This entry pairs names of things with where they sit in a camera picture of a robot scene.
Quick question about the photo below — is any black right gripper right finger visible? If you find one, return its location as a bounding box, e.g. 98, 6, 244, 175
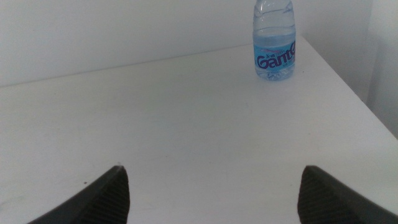
297, 164, 398, 224

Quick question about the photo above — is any clear water bottle blue label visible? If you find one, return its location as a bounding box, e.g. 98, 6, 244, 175
252, 0, 296, 82

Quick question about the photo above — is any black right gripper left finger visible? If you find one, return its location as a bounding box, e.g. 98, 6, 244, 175
26, 164, 131, 224

